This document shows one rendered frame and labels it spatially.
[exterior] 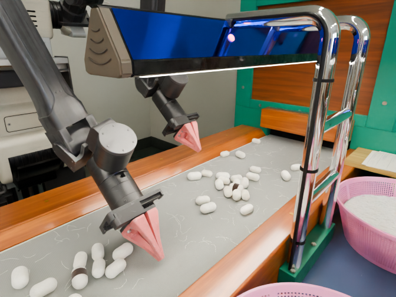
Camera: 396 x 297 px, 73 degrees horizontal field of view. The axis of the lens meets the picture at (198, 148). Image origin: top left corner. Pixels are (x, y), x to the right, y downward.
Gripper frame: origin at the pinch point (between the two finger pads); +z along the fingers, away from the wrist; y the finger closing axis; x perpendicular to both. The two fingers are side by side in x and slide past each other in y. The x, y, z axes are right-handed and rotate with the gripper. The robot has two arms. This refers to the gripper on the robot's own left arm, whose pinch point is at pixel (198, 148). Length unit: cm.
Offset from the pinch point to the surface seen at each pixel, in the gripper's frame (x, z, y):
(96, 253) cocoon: -2.6, 11.6, -35.1
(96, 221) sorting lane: 5.7, 4.7, -29.9
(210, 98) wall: 80, -68, 126
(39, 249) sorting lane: 5.3, 4.9, -40.7
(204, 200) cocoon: -3.1, 13.2, -10.6
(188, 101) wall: 102, -84, 126
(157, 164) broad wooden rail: 9.6, -3.4, -7.3
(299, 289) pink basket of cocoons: -20.7, 31.6, -19.9
